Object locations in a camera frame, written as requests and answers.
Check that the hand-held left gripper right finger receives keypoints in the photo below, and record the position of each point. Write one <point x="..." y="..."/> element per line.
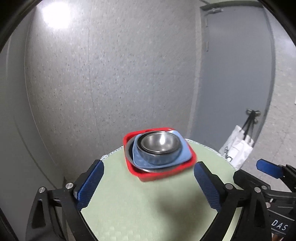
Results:
<point x="207" y="187"/>

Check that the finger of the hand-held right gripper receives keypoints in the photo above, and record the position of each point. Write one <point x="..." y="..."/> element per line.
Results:
<point x="249" y="179"/>
<point x="269" y="168"/>

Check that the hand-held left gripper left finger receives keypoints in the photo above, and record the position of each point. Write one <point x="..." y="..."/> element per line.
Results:
<point x="90" y="183"/>

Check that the blue square plate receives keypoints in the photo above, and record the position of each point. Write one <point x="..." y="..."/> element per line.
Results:
<point x="185" y="154"/>

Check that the red plastic basin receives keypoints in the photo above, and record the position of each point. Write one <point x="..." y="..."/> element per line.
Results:
<point x="159" y="175"/>

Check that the large steel bowl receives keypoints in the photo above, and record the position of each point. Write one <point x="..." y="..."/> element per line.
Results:
<point x="128" y="150"/>

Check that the patterned steel bowl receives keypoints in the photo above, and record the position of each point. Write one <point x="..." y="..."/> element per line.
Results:
<point x="159" y="158"/>

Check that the round table with green cloth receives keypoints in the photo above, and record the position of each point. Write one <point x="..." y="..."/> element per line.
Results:
<point x="105" y="157"/>
<point x="138" y="208"/>

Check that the white tote bag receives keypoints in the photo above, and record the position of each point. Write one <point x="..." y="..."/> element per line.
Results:
<point x="238" y="148"/>

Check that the grey door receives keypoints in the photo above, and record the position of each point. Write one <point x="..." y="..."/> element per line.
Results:
<point x="231" y="69"/>

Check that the metal door closer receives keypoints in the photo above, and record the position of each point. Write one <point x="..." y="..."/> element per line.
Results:
<point x="211" y="8"/>

